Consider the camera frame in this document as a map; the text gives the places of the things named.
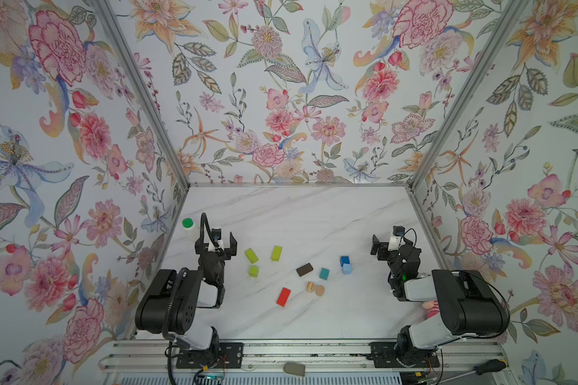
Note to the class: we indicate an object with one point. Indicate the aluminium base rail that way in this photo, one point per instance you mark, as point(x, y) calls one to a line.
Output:
point(317, 355)

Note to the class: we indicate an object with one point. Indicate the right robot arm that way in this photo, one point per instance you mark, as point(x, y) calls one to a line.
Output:
point(465, 303)

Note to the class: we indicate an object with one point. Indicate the red rectangular block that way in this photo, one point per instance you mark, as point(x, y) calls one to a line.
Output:
point(283, 297)

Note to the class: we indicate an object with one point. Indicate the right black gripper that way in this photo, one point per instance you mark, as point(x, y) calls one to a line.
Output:
point(388, 253)

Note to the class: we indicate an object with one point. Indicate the pink plush doll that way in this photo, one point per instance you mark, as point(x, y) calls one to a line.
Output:
point(431, 308)

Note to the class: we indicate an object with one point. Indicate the lime green long block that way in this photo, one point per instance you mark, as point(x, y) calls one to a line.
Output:
point(251, 256)

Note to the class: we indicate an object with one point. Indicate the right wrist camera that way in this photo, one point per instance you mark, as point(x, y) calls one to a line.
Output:
point(397, 238)

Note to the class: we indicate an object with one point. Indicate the light blue cube block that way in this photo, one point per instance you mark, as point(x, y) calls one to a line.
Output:
point(347, 269)

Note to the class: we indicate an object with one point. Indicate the grey oval object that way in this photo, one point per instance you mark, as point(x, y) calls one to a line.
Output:
point(295, 369)

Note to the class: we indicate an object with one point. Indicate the dark brown wood block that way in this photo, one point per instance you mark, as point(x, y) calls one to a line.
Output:
point(305, 269)

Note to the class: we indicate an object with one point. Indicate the white bottle green cap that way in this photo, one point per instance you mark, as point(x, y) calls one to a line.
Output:
point(191, 230)

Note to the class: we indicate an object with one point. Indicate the small lime green block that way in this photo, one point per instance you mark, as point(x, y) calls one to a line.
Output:
point(253, 271)

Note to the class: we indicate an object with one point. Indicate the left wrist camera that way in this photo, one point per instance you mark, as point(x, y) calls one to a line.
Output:
point(215, 235)

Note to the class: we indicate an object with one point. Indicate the black handled screwdriver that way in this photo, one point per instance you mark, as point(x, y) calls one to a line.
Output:
point(490, 366)

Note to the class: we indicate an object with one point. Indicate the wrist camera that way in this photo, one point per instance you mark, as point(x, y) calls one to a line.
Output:
point(215, 235)
point(397, 238)

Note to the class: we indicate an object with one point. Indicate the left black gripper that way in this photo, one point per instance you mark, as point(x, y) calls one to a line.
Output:
point(214, 252)

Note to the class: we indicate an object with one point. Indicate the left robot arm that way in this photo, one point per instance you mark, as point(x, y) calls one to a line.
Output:
point(169, 305)

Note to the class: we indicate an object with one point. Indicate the teal cube block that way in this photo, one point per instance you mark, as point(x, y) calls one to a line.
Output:
point(324, 274)

